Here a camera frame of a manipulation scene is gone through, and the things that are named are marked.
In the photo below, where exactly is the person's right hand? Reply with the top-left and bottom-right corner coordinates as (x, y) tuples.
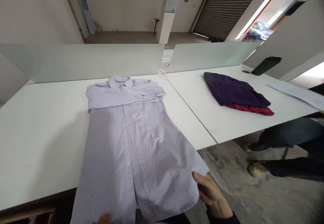
(192, 171), (234, 220)

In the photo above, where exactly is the striped light purple shirt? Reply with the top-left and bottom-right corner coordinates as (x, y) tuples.
(70, 75), (210, 224)

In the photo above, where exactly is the wide frosted glass divider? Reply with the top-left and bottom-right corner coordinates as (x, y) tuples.
(0, 43), (165, 84)

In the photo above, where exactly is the folded dark purple garment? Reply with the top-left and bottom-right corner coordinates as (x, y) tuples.
(203, 72), (271, 107)

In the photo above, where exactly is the folded red garment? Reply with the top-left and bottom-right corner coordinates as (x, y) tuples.
(226, 103), (275, 116)

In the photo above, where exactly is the narrow frosted glass divider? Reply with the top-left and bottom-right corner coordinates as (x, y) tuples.
(168, 41), (264, 73)

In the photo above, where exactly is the blue and white leaning panel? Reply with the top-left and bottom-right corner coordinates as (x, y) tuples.
(80, 0), (96, 35)

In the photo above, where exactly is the white pillar with blue poster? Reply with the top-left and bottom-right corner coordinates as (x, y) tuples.
(157, 0), (183, 45)

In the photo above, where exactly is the dark green bottle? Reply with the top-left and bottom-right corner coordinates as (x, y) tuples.
(251, 56), (282, 76)

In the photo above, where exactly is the white paper sheet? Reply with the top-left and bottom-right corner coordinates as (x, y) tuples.
(266, 81), (324, 113)

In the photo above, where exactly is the grey roller shutter door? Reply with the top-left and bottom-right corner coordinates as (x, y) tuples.
(193, 0), (266, 42)

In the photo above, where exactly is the white partition panel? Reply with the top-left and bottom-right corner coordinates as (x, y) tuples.
(242, 0), (324, 82)

